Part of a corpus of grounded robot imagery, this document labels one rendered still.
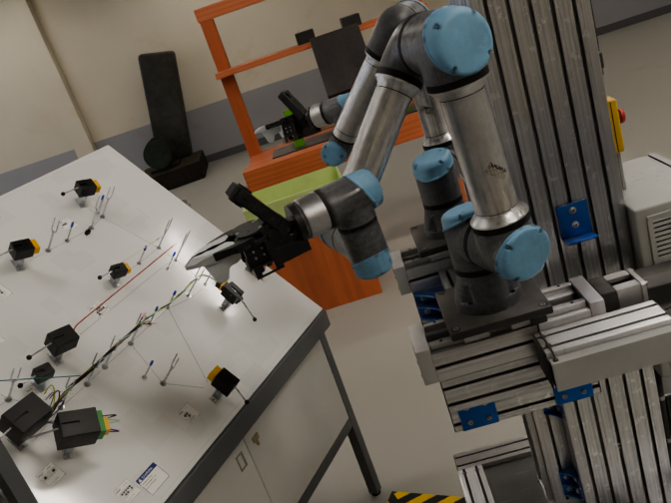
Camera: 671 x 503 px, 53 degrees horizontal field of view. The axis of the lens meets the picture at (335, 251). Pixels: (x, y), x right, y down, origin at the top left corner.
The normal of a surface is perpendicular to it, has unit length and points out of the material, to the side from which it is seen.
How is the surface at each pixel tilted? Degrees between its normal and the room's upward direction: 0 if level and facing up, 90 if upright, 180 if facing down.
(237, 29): 90
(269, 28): 90
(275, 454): 90
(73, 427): 49
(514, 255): 97
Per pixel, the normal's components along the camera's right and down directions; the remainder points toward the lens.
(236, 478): 0.86, -0.11
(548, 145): 0.02, 0.36
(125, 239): 0.45, -0.66
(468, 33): 0.31, 0.11
